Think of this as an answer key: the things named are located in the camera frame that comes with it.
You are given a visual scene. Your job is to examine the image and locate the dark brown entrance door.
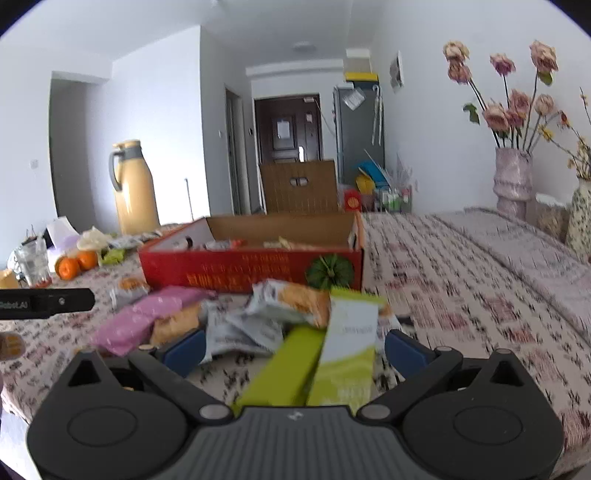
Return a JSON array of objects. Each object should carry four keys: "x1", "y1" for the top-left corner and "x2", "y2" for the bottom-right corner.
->
[{"x1": 254, "y1": 95, "x2": 322, "y2": 164}]

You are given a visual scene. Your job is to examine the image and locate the golden cookie packet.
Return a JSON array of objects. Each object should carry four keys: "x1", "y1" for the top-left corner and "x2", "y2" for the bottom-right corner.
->
[{"x1": 150, "y1": 305, "x2": 204, "y2": 347}]

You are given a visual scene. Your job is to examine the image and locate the grey interior door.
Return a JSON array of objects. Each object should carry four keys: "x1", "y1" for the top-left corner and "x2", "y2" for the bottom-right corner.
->
[{"x1": 225, "y1": 88, "x2": 245, "y2": 215}]

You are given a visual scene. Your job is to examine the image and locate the yellow blossom branches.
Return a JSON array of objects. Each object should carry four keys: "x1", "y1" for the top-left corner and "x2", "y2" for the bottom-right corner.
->
[{"x1": 554, "y1": 88, "x2": 591, "y2": 181}]

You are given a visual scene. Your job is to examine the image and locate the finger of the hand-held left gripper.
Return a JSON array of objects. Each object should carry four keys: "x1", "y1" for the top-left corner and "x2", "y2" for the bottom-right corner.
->
[{"x1": 36, "y1": 288, "x2": 96, "y2": 319}]

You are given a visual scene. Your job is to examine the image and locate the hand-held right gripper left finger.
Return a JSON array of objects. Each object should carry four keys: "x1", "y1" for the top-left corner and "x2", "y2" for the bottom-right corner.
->
[{"x1": 67, "y1": 329, "x2": 232, "y2": 423}]

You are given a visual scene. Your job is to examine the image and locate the white purple tissue pack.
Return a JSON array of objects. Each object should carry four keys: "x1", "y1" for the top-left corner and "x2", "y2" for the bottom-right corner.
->
[{"x1": 45, "y1": 217, "x2": 84, "y2": 259}]

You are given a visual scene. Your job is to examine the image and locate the crumpled white plastic bag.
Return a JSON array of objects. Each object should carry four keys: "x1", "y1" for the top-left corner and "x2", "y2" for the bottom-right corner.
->
[{"x1": 76, "y1": 227, "x2": 114, "y2": 252}]

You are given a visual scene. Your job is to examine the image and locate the brown cardboard box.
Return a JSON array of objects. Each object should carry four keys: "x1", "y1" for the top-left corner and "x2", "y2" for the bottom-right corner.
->
[{"x1": 259, "y1": 160, "x2": 345, "y2": 215}]

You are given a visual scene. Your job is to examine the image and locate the dark green snack bar packet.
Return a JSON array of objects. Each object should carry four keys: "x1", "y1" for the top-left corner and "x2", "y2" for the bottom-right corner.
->
[{"x1": 233, "y1": 325, "x2": 326, "y2": 411}]

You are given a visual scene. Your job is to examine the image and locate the orange white oat crisp packet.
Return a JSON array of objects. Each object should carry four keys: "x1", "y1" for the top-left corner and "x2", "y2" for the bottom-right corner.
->
[{"x1": 252, "y1": 279, "x2": 332, "y2": 328}]

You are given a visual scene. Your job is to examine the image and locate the glass jar of nuts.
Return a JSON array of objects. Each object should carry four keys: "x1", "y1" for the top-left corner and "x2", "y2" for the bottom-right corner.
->
[{"x1": 533, "y1": 194, "x2": 570, "y2": 241}]

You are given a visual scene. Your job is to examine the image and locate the yellow thermos jug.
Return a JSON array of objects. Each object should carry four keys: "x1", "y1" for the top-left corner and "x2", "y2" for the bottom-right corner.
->
[{"x1": 108, "y1": 140, "x2": 161, "y2": 236}]

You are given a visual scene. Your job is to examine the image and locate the light green snack bar packet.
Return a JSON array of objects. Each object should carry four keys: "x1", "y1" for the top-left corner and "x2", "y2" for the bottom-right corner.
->
[{"x1": 307, "y1": 287, "x2": 389, "y2": 412}]

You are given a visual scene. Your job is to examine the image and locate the round cookie clear packet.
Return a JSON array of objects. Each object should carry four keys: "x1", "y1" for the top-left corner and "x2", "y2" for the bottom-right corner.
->
[{"x1": 111, "y1": 275, "x2": 151, "y2": 310}]

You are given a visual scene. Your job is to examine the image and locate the dried pink roses bunch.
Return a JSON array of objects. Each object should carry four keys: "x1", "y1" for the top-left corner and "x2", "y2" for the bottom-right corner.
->
[{"x1": 442, "y1": 41, "x2": 559, "y2": 151}]

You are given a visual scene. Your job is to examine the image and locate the clear drinking glass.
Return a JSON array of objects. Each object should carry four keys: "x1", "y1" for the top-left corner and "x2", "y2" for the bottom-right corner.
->
[{"x1": 14, "y1": 240, "x2": 51, "y2": 288}]

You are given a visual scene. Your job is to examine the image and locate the white folded umbrella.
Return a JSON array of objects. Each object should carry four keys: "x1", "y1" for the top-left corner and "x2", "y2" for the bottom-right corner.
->
[{"x1": 372, "y1": 85, "x2": 384, "y2": 144}]

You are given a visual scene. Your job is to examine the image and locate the wire storage rack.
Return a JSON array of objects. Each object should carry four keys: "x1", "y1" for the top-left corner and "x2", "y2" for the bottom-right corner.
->
[{"x1": 376, "y1": 182, "x2": 414, "y2": 214}]

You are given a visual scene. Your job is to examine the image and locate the grey refrigerator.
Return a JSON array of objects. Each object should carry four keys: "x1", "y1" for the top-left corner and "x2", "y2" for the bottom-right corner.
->
[{"x1": 333, "y1": 83, "x2": 386, "y2": 185}]

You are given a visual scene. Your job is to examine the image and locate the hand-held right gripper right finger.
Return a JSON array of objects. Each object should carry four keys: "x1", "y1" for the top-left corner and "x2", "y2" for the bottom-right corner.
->
[{"x1": 359, "y1": 329, "x2": 529, "y2": 423}]

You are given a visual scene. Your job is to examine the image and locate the heap of mixed snack packets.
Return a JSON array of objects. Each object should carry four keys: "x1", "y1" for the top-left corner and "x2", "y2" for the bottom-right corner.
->
[{"x1": 175, "y1": 235, "x2": 324, "y2": 253}]

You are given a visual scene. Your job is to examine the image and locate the red cardboard box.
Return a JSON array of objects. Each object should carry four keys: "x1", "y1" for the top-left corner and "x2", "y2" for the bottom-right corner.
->
[{"x1": 137, "y1": 215, "x2": 365, "y2": 294}]

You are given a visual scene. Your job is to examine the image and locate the pink ceramic vase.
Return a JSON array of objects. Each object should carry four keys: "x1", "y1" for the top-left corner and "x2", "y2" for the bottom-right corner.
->
[{"x1": 493, "y1": 148, "x2": 534, "y2": 220}]

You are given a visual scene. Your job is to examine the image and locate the white green floral vase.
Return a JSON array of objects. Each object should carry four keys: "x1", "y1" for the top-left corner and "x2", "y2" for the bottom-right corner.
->
[{"x1": 566, "y1": 178, "x2": 591, "y2": 264}]

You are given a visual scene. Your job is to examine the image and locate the pink snack packet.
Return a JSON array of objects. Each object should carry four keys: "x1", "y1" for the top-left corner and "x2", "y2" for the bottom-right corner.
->
[
  {"x1": 90, "y1": 307, "x2": 155, "y2": 356},
  {"x1": 139, "y1": 285, "x2": 215, "y2": 319}
]

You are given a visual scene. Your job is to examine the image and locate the white grey snack packet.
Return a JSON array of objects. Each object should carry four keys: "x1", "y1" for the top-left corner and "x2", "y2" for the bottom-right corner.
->
[{"x1": 203, "y1": 302, "x2": 284, "y2": 365}]

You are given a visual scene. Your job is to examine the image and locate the blue plastic dustpan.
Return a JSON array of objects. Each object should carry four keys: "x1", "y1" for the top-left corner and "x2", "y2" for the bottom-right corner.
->
[{"x1": 353, "y1": 161, "x2": 384, "y2": 183}]

